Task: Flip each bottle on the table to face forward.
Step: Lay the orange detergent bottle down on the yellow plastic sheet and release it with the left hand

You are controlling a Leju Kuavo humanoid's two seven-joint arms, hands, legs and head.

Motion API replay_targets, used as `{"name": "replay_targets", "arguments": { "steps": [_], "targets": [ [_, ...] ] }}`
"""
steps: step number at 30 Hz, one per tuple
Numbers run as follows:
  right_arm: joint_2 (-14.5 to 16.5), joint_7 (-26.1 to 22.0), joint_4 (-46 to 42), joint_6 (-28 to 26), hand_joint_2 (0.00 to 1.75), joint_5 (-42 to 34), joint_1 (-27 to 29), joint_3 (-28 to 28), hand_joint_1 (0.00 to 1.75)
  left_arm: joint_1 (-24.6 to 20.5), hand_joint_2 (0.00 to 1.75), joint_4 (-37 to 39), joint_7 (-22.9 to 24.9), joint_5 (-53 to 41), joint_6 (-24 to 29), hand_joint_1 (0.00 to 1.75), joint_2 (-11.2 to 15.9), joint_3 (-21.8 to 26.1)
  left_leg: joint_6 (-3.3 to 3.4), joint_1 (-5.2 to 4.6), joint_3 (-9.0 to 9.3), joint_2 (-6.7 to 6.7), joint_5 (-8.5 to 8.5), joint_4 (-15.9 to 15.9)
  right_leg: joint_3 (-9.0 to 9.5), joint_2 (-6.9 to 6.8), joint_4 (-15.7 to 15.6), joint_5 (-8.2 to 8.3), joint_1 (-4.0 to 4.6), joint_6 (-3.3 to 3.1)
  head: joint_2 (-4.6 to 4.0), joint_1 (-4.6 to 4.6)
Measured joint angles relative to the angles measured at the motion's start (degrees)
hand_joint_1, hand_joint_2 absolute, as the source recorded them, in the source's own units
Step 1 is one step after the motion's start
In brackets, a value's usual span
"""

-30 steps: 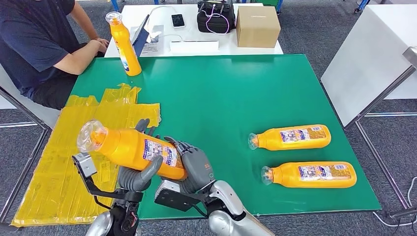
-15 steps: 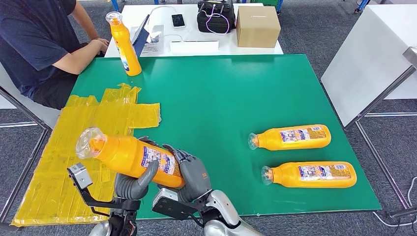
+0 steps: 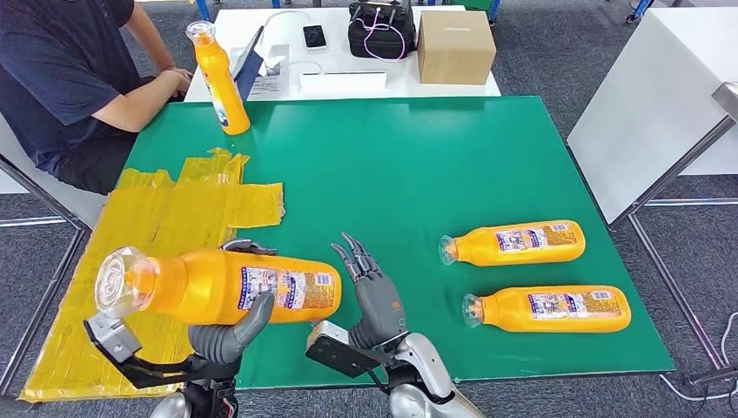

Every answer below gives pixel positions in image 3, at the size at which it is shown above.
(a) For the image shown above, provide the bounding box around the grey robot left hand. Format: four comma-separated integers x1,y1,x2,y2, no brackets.
187,238,278,366

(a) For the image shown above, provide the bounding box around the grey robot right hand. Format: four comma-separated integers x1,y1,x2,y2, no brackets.
330,232,409,352

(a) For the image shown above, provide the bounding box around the person's left hand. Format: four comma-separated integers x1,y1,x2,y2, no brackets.
158,66,194,88

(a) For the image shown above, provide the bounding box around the orange detergent bottle clear cap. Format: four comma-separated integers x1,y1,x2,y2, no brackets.
185,20,252,138
460,285,633,334
438,219,587,267
93,246,343,326

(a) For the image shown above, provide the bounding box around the blue tablet case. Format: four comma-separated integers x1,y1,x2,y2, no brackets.
231,25,265,102

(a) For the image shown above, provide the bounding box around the printed paper sheet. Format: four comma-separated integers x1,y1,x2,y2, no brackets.
247,44,291,98

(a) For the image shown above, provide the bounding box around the black smartphone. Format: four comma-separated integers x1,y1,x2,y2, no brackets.
302,24,328,51

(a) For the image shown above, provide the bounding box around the yellow taped cardboard sheet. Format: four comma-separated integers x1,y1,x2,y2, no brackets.
18,146,286,403

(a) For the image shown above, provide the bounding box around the white desk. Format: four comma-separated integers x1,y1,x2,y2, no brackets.
184,5,501,103

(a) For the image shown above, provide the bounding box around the white flat box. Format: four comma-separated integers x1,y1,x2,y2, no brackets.
299,70,388,95

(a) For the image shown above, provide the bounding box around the black equipment bag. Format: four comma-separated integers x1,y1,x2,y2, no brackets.
347,0,418,62

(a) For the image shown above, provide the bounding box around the brown cardboard box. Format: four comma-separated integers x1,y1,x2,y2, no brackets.
416,10,498,86

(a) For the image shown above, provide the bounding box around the green plastic crate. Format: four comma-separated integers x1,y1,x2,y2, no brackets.
442,0,496,13

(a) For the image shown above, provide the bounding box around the large white side table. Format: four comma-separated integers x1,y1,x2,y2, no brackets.
566,8,738,226

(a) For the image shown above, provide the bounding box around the black right camera bracket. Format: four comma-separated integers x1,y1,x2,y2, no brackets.
304,331,405,381

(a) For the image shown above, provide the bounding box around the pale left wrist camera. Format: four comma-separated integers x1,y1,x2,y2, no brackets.
86,313,143,363

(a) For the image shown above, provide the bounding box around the thin white cable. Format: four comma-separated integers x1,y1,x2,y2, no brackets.
259,10,325,75

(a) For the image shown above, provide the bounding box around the pink cable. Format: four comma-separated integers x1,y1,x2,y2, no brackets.
354,7,408,62

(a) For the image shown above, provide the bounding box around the grey metal table frame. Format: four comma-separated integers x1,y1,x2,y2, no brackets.
607,81,738,394

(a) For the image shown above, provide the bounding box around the white floor cable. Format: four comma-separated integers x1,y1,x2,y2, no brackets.
660,311,738,405

